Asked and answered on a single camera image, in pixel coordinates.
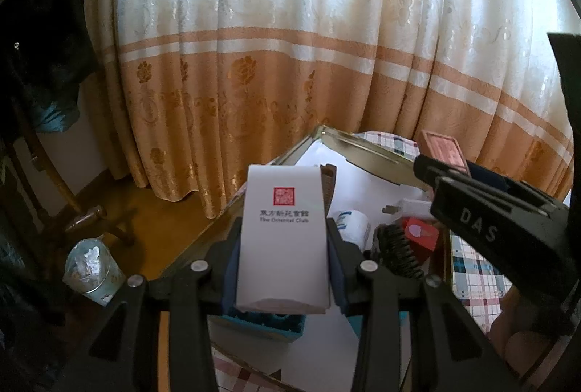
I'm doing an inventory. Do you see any black brush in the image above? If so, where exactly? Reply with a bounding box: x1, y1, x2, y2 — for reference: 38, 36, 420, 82
370, 223, 425, 280

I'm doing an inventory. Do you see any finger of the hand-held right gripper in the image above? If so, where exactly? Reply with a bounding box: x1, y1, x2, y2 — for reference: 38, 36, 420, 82
413, 154, 510, 194

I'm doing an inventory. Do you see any dark hanging clothing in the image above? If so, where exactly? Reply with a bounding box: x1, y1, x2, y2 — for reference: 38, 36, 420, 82
0, 0, 98, 139

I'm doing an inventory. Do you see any bin with clear plastic bag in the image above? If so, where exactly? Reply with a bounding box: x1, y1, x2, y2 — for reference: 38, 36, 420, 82
62, 238, 127, 307

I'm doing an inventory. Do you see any wooden chair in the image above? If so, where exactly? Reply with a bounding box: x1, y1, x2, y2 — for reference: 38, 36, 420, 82
9, 102, 137, 248

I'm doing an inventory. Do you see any white charger adapter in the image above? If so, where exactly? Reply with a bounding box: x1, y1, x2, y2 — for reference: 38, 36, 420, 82
383, 198, 432, 221

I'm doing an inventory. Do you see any cream and orange floral curtain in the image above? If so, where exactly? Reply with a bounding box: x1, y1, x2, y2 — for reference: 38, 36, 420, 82
84, 0, 577, 220

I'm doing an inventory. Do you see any red block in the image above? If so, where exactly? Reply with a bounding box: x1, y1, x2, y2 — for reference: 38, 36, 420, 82
402, 217, 439, 266

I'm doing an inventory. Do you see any gold metal tin tray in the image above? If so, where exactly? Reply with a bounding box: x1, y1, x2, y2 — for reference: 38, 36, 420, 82
161, 124, 455, 392

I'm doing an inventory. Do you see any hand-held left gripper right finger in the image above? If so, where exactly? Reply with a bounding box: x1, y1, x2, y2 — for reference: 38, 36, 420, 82
326, 216, 505, 392

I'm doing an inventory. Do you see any white box with red label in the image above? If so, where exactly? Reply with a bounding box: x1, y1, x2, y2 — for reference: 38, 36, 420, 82
233, 164, 331, 315

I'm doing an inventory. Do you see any white roll with blue print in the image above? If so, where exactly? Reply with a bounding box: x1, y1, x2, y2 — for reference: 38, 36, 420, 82
328, 211, 372, 250

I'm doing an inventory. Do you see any blue toy brick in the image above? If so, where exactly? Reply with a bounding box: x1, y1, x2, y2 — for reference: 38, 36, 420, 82
221, 313, 306, 344

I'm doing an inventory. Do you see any pink box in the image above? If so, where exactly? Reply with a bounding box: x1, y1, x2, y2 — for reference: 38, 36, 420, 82
418, 130, 470, 175

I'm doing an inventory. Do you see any plaid tablecloth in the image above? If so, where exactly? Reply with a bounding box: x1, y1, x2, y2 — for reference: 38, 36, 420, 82
213, 131, 568, 392

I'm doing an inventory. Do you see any person's right hand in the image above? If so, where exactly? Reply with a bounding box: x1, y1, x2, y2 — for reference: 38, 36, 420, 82
490, 290, 566, 379

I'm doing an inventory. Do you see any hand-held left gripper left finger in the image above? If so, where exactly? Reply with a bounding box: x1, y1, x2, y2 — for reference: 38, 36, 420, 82
50, 217, 243, 392

